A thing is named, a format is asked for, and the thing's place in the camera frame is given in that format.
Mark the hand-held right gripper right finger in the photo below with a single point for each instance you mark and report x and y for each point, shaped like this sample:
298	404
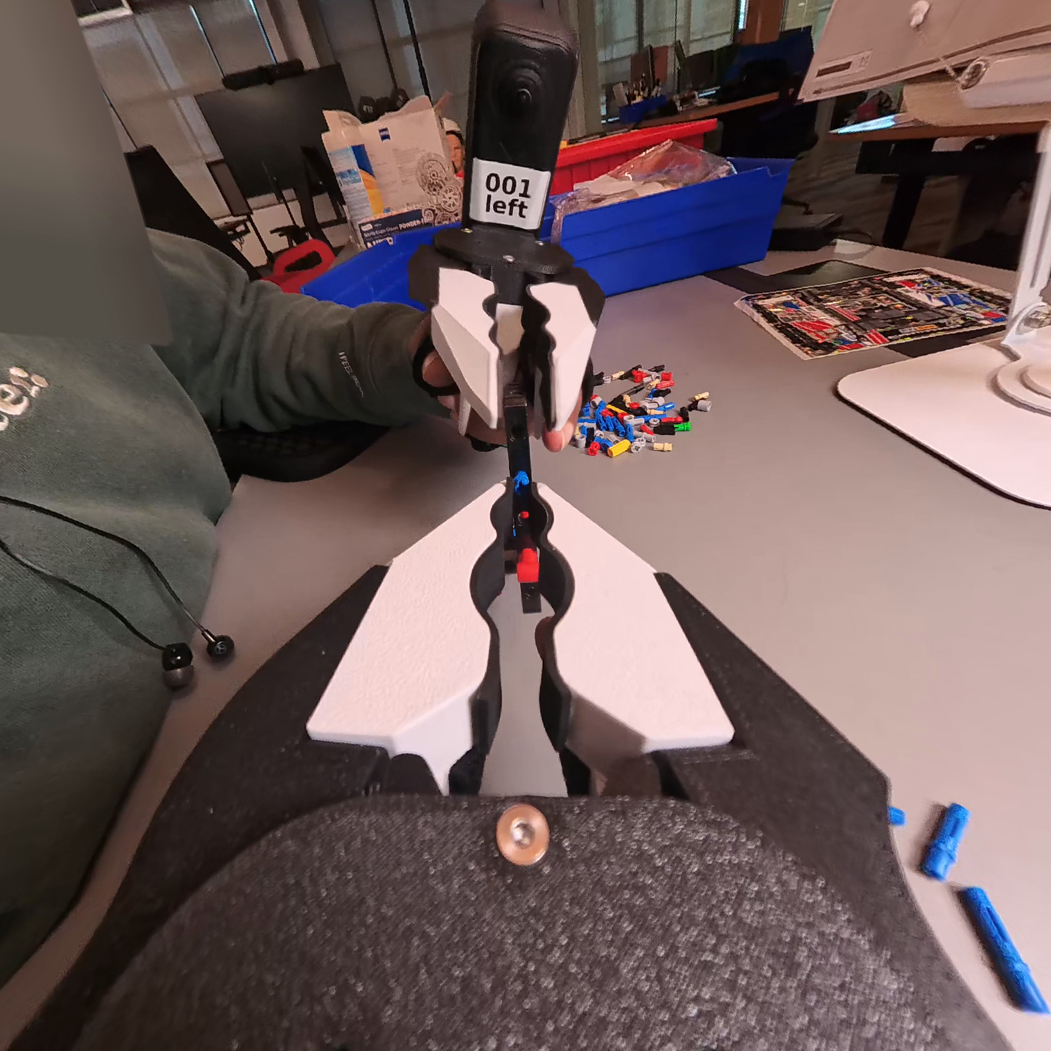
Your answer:
640	649

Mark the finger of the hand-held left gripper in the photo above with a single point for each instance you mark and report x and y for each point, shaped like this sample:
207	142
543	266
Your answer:
566	345
468	345

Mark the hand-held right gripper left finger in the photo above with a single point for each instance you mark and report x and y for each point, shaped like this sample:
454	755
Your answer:
402	649

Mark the black lego frame assembly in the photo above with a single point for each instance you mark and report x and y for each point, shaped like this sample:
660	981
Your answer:
519	435

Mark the person's left forearm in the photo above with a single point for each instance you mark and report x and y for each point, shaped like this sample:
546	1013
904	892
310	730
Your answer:
287	345

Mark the pile of small lego pieces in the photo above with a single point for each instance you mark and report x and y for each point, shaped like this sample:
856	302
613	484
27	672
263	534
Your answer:
632	419

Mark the lego instruction booklet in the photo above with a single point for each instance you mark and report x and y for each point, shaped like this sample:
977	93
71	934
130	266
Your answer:
903	49
870	312

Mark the person's right hand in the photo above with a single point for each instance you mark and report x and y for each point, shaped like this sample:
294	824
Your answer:
546	642

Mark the person's left hand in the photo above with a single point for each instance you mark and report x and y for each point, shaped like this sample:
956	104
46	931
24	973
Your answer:
557	441

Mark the blue plastic bin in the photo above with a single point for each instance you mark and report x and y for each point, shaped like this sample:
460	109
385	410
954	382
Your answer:
698	222
369	279

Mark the red plastic bin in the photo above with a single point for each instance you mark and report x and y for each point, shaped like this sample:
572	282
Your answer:
632	139

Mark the white printed carton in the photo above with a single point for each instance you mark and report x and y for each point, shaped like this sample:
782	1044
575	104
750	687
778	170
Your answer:
386	172

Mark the clear bags of parts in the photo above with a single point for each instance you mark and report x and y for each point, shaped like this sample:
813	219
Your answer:
657	172

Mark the black knit cloth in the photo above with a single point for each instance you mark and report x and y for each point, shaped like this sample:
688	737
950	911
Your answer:
304	456

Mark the black chair back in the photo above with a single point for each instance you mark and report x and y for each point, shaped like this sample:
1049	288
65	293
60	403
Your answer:
181	213

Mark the wooden standing desk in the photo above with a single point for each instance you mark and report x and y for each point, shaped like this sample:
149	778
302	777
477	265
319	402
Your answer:
928	135

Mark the black wall monitor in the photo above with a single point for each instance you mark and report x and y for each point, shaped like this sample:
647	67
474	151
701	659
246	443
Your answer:
271	123

